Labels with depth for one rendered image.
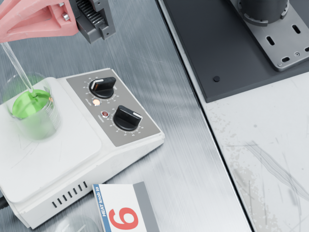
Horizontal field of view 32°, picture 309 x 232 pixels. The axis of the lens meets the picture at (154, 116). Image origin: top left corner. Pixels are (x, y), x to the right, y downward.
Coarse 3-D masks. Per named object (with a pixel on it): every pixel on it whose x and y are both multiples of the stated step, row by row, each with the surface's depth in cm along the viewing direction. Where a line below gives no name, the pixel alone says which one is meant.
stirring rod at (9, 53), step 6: (6, 42) 50; (6, 48) 50; (12, 54) 51; (12, 60) 52; (18, 66) 53; (18, 72) 54; (24, 72) 55; (24, 78) 55; (30, 84) 57; (30, 90) 57; (36, 96) 59
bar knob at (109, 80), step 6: (102, 78) 67; (108, 78) 67; (114, 78) 68; (90, 84) 68; (96, 84) 66; (102, 84) 67; (108, 84) 67; (90, 90) 67; (96, 90) 67; (102, 90) 68; (108, 90) 68; (96, 96) 67; (102, 96) 67; (108, 96) 67
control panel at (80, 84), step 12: (96, 72) 70; (108, 72) 71; (72, 84) 67; (84, 84) 68; (120, 84) 70; (84, 96) 66; (120, 96) 69; (132, 96) 70; (96, 108) 66; (108, 108) 66; (132, 108) 68; (96, 120) 64; (108, 120) 65; (144, 120) 67; (108, 132) 64; (120, 132) 64; (132, 132) 65; (144, 132) 66; (156, 132) 67; (120, 144) 63
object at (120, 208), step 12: (108, 192) 64; (120, 192) 65; (108, 204) 63; (120, 204) 64; (132, 204) 65; (108, 216) 62; (120, 216) 63; (132, 216) 64; (120, 228) 62; (132, 228) 63
